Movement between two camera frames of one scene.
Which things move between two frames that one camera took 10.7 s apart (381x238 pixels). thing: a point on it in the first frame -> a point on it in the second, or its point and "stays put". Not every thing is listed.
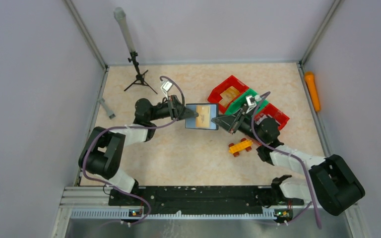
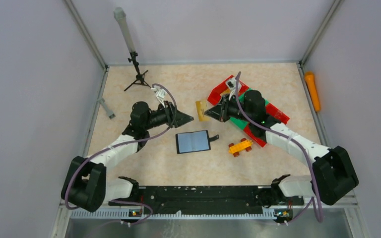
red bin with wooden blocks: (226, 93) stays put
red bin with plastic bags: (270, 111) stays put
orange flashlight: (309, 79) stays put
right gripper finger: (225, 122) -> (215, 112)
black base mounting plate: (198, 200) stays put
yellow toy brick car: (244, 145) stays put
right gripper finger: (237, 121) -> (225, 111)
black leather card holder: (206, 112) -> (193, 142)
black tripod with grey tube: (119, 13) stays put
